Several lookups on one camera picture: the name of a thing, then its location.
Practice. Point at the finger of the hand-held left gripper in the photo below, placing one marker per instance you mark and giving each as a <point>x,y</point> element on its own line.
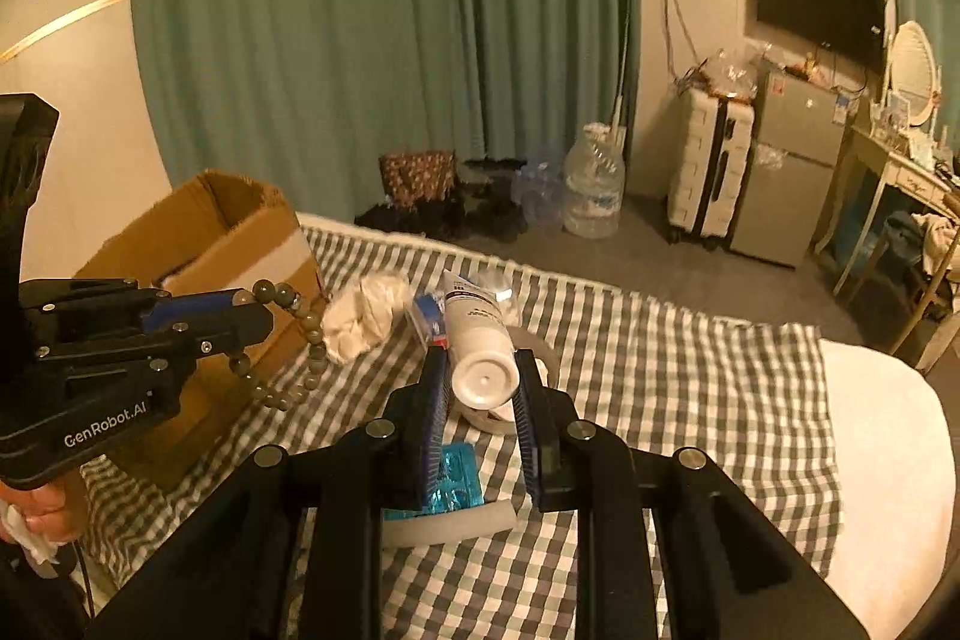
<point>225,332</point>
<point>195,308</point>

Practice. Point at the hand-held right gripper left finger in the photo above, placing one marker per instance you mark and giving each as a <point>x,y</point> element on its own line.
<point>431,430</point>

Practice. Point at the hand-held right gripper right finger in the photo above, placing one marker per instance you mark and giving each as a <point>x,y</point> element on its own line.
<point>529,430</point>

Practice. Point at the brown cardboard box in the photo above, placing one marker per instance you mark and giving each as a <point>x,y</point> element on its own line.
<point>262,235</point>

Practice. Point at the white lotion tube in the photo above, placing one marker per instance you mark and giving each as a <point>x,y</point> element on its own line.
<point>480,340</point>

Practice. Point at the person's left hand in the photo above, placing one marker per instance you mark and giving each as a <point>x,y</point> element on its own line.
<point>49,509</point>

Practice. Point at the teal foil packet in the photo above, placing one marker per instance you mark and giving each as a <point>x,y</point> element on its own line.
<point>457,475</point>

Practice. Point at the white tape roll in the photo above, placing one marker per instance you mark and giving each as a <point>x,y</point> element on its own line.
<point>544,355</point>

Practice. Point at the white foam strip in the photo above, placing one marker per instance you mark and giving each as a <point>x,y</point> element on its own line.
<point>465,524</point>

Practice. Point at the small blue white box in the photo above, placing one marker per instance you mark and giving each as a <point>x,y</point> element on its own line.
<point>429,319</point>

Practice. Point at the white tissue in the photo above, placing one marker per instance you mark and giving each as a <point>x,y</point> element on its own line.
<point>30,539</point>

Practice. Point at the beige sheer cloth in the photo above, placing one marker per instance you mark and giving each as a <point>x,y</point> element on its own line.
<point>382,302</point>

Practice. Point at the checked blanket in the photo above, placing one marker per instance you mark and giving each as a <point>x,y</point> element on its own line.
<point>675,422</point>

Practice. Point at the dark clothes pile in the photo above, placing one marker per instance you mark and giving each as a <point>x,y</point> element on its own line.
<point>450,224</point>

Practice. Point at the pack of small water bottles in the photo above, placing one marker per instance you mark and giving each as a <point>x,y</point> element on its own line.
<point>536,194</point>

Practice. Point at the brown floral bag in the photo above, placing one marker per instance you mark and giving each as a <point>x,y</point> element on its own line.
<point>416,179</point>

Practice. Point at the large clear water bottle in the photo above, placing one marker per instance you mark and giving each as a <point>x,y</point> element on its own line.
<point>592,183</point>

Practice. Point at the wide green curtain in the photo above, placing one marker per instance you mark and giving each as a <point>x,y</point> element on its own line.
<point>337,48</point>

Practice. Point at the white suitcase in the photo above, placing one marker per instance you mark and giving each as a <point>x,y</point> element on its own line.
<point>697,168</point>

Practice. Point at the white stick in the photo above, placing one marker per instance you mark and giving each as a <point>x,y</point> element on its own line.
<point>619,108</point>

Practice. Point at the white bed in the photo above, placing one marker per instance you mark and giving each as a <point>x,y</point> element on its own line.
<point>885,460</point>

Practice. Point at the silver mini fridge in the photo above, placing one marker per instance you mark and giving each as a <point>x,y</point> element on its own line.
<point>787,175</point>

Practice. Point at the wooden chair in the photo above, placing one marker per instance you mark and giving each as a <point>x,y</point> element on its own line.
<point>911,325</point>

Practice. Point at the clear plastic bags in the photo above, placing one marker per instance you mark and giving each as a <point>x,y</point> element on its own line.
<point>724,74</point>

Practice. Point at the white dressing table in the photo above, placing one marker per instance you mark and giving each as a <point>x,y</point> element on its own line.
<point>877,149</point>

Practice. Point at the clutter on fridge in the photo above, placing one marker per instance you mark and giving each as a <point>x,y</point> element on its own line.
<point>795,66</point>

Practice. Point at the pale clothes on chair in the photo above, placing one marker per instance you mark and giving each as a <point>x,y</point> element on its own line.
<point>941,242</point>

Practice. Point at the white oval mirror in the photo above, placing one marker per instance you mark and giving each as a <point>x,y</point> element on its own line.
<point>911,70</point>

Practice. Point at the black wall television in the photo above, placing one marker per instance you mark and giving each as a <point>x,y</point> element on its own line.
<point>817,3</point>

